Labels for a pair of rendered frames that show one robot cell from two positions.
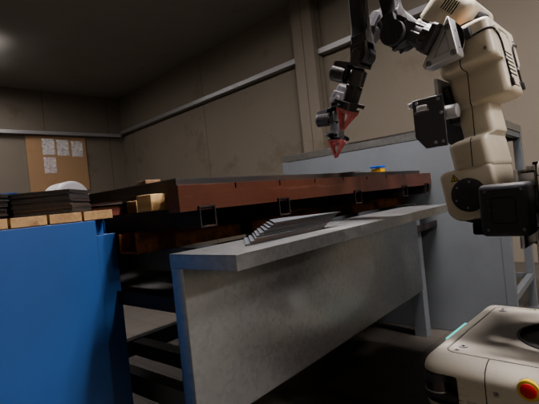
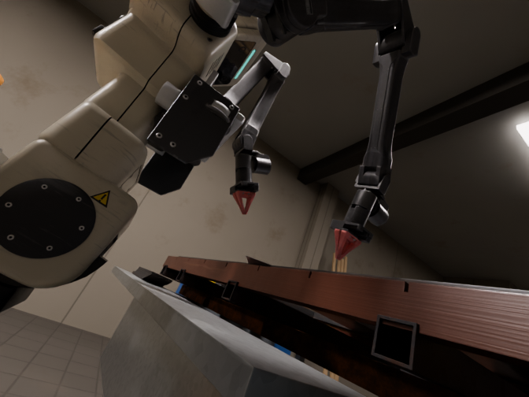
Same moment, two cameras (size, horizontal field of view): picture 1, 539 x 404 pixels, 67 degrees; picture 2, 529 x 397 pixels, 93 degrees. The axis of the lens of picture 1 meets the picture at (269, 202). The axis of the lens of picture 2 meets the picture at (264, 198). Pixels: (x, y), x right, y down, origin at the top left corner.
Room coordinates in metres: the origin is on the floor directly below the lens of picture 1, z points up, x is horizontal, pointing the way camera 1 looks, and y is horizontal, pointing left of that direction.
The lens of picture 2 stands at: (1.78, -0.99, 0.71)
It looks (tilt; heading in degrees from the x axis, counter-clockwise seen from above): 24 degrees up; 112
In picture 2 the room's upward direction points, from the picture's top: 23 degrees clockwise
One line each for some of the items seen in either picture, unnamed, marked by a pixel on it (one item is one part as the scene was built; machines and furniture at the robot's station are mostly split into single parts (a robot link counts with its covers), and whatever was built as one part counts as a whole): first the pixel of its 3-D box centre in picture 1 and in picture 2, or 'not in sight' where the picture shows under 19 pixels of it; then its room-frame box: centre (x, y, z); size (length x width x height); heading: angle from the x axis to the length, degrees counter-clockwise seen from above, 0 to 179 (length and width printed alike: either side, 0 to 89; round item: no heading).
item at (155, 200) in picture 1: (152, 203); not in sight; (0.98, 0.28, 0.79); 0.06 x 0.05 x 0.04; 50
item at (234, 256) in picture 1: (358, 224); (162, 296); (1.30, -0.27, 0.66); 1.30 x 0.20 x 0.03; 140
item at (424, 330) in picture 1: (416, 269); not in sight; (2.11, -0.72, 0.34); 0.06 x 0.06 x 0.68; 50
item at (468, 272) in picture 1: (381, 235); not in sight; (2.36, -0.62, 0.50); 1.30 x 0.04 x 1.01; 50
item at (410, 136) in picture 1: (392, 145); not in sight; (2.57, -0.80, 1.03); 1.30 x 0.60 x 0.04; 50
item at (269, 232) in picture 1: (281, 227); (153, 277); (1.05, -0.02, 0.70); 0.39 x 0.12 x 0.04; 140
